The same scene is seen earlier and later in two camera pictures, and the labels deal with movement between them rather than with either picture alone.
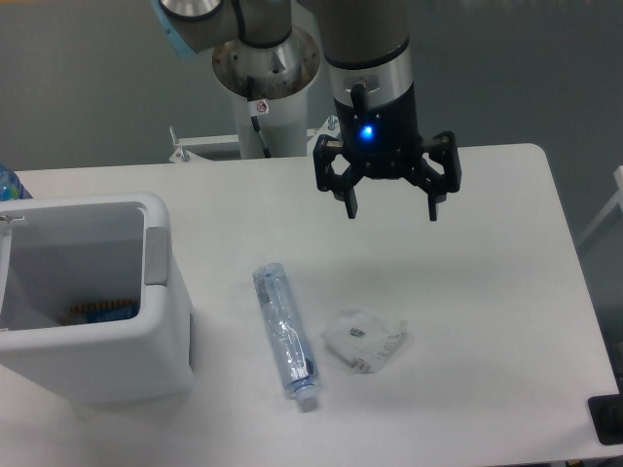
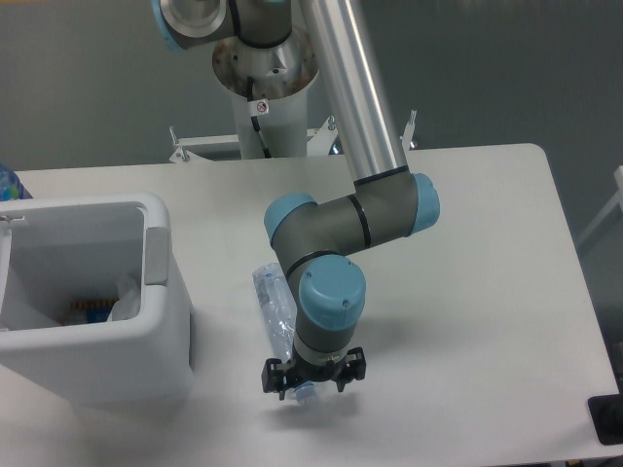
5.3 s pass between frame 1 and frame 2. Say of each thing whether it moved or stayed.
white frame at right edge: stayed
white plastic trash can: stayed
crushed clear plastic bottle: stayed
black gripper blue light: moved
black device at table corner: stayed
